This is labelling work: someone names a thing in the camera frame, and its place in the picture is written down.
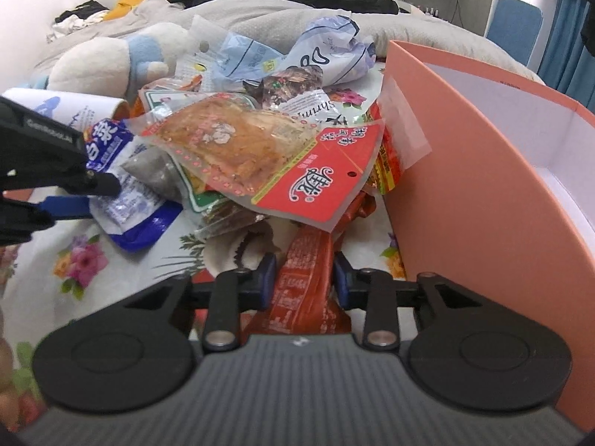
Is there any clear red label snack packet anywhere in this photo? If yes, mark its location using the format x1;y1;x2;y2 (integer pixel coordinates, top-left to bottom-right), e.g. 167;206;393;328
125;92;387;234

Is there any white cylinder can blue print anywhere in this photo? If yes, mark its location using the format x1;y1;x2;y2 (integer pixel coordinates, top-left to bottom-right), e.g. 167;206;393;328
0;87;129;125

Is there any blue chair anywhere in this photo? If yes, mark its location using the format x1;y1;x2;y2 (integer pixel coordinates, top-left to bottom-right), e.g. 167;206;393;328
485;0;544;68

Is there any grey duvet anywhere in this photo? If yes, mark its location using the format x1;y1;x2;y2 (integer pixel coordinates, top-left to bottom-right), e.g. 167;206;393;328
110;0;546;85

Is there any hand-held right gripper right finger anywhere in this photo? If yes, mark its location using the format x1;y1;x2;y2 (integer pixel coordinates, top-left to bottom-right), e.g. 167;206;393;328
333;252;484;353

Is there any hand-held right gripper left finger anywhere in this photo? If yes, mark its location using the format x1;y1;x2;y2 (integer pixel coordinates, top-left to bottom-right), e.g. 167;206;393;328
122;253;278;353

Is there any blue curtain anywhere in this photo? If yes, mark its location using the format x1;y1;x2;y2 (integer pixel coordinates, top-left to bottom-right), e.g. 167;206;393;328
529;0;595;113

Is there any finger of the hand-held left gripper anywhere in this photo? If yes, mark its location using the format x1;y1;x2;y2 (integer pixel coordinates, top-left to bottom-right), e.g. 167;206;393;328
56;164;123;198
0;190;94;246

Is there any crumpled light blue bag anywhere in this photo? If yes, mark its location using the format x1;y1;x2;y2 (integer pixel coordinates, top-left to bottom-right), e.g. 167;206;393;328
278;15;378;88

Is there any brown clear snack packet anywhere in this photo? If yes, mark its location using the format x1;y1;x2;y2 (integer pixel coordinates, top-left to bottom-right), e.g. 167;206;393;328
194;199;267;239

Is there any pile of clothes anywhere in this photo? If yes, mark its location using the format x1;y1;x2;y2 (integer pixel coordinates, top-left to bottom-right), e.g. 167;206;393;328
45;1;111;42

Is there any red yellow snack packet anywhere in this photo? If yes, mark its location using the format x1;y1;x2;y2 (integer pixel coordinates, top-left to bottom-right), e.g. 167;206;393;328
366;102;406;195

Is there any clear light blue packet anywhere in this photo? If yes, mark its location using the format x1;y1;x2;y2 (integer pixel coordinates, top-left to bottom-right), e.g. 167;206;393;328
192;14;299;77

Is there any pink cardboard box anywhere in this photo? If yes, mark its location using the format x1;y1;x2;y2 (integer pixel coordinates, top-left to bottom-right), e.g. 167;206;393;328
382;39;595;434

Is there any orange red snack packet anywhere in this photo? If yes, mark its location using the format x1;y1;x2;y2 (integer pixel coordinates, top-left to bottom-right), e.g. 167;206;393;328
248;194;369;336

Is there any blue white snack packet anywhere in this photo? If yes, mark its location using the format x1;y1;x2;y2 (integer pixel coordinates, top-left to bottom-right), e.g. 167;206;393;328
85;118;185;253

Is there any floral bed sheet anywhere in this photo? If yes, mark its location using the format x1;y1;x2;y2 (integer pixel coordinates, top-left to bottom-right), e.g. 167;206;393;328
0;56;411;434

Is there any white clear snack packet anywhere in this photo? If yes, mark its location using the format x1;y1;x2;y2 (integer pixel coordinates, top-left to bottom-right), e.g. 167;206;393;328
278;87;373;127

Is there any green edged snack packet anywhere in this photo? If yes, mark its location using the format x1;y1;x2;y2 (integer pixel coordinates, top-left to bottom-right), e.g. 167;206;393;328
138;88;225;215

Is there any white blue plush toy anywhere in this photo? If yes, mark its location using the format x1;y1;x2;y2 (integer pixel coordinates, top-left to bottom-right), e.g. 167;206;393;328
45;22;194;99

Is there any yellow cloth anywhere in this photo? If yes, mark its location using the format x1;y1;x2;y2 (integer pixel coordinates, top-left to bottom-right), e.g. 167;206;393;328
102;0;160;22

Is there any dark brown snack packet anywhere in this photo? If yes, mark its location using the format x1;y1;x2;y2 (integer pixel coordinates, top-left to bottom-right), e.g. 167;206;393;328
242;66;325;109

